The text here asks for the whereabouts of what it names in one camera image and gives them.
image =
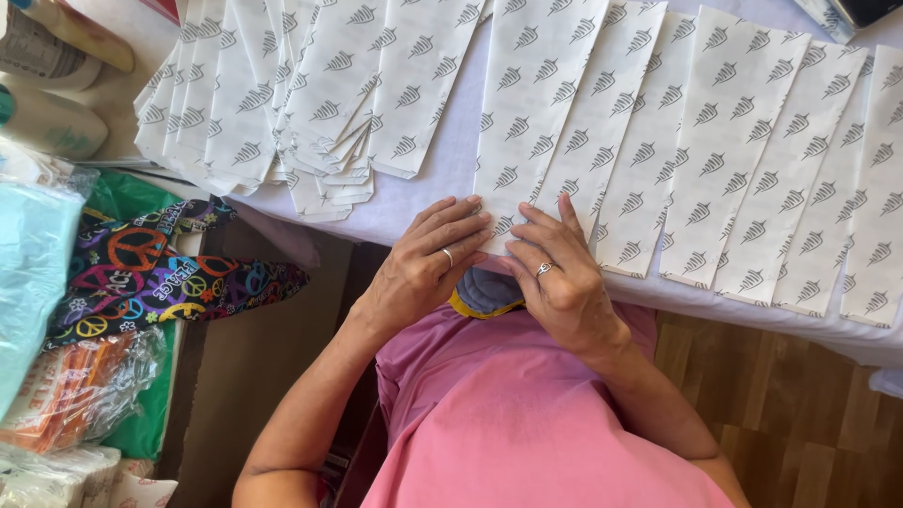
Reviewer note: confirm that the grey printed packet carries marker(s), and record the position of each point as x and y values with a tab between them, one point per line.
818	18

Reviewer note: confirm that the dark chair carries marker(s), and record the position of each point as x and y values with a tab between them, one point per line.
367	465

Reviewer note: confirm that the green plastic bag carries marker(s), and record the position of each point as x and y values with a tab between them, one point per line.
144	423

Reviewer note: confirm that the white tablecloth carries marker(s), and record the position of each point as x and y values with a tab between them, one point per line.
437	183

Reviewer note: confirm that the row of printed paper bags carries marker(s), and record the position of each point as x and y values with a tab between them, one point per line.
741	141

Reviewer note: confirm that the person's left hand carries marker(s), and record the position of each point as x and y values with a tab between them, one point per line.
402	282

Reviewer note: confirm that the person's right hand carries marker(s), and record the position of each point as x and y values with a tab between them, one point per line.
571	303

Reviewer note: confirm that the white labelled bottle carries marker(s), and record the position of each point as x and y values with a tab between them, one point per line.
42	56

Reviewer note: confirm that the white plastic object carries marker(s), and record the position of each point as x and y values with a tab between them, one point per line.
889	384

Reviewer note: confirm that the pink shirt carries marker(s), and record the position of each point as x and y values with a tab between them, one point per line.
522	423

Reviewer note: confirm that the pile of printed paper bags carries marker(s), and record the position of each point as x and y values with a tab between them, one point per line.
317	84

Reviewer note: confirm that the orange packets in clear plastic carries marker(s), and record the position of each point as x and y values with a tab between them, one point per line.
63	395

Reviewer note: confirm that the red box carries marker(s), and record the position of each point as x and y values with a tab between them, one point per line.
162	8

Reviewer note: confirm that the black device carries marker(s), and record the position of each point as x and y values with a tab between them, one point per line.
871	10

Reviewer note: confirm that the white leaf-print paper bag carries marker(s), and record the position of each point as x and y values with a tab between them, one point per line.
536	106

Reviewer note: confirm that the black peace-sign fabric bag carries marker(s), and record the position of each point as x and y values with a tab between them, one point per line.
141	275

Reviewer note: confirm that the light blue plastic packet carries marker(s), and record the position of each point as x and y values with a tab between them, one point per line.
32	282

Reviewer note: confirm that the white bottle with teal cap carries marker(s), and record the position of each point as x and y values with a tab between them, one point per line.
56	123

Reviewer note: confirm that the clear plastic wrapped packets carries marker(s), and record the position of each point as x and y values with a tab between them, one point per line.
49	480

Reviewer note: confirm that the beige bottle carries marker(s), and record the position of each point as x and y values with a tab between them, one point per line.
92	39

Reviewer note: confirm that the grey cloth with yellow trim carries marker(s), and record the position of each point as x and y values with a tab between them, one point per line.
483	293

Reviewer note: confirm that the white patterned paper sheet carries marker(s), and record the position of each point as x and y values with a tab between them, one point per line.
141	490

